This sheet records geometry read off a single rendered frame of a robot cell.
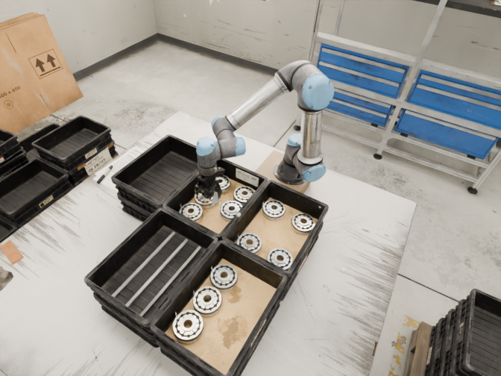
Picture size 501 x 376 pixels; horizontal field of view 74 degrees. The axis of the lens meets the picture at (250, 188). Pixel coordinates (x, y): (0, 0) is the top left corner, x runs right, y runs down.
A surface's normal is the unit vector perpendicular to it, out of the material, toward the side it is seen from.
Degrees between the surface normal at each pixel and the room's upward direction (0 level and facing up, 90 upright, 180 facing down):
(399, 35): 90
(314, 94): 82
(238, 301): 0
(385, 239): 0
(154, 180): 0
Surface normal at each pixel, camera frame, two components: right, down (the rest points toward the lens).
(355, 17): -0.49, 0.61
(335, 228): 0.05, -0.69
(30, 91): 0.85, 0.18
